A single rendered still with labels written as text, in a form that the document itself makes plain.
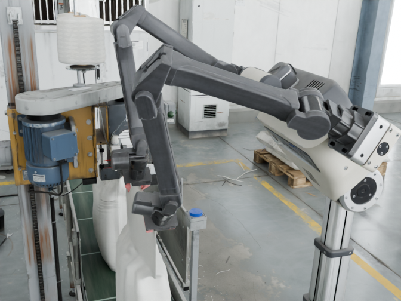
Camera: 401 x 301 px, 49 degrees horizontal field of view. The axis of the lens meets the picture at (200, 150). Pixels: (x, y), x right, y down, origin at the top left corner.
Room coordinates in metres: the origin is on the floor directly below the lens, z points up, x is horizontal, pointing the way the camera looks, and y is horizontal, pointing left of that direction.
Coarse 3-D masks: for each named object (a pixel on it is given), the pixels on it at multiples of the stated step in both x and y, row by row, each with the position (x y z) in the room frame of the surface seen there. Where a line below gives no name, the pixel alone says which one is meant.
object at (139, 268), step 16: (128, 192) 1.63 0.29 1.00; (128, 208) 1.65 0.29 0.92; (128, 224) 1.63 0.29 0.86; (128, 240) 1.51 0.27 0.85; (144, 240) 1.35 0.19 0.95; (128, 256) 1.44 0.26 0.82; (144, 256) 1.35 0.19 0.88; (160, 256) 1.46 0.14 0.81; (128, 272) 1.36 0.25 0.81; (144, 272) 1.31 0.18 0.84; (160, 272) 1.31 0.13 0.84; (128, 288) 1.34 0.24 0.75; (144, 288) 1.30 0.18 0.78; (160, 288) 1.32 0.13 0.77
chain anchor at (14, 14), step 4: (8, 8) 1.66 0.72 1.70; (12, 8) 1.66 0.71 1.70; (16, 8) 1.67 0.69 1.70; (20, 8) 1.67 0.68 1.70; (8, 12) 1.66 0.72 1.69; (12, 12) 1.66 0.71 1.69; (16, 12) 1.67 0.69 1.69; (20, 12) 1.67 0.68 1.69; (8, 16) 1.66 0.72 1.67; (12, 16) 1.66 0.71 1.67; (16, 16) 1.67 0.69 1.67; (20, 16) 1.67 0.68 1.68; (8, 20) 1.66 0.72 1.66; (12, 20) 1.65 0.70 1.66; (16, 20) 1.66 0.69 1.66; (20, 20) 1.67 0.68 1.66
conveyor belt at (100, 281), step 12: (72, 180) 3.13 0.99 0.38; (72, 192) 2.91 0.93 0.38; (84, 192) 2.92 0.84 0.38; (84, 204) 2.73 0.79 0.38; (84, 216) 2.56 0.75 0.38; (84, 228) 2.40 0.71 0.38; (84, 240) 2.26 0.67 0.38; (96, 240) 2.27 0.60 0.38; (84, 252) 2.14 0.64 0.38; (96, 252) 2.14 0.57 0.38; (84, 264) 2.02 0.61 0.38; (96, 264) 2.02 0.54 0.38; (84, 276) 1.91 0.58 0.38; (96, 276) 1.92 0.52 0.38; (108, 276) 1.92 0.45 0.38; (84, 288) 1.93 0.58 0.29; (96, 288) 1.82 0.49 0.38; (108, 288) 1.82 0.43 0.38; (96, 300) 1.73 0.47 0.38; (108, 300) 1.73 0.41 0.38
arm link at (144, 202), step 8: (136, 192) 1.15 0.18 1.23; (144, 192) 1.15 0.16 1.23; (136, 200) 1.12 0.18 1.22; (144, 200) 1.12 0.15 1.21; (152, 200) 1.13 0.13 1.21; (160, 200) 1.14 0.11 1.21; (136, 208) 1.12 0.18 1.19; (144, 208) 1.12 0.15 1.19; (152, 208) 1.13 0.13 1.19; (168, 208) 1.09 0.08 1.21; (176, 208) 1.09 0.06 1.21
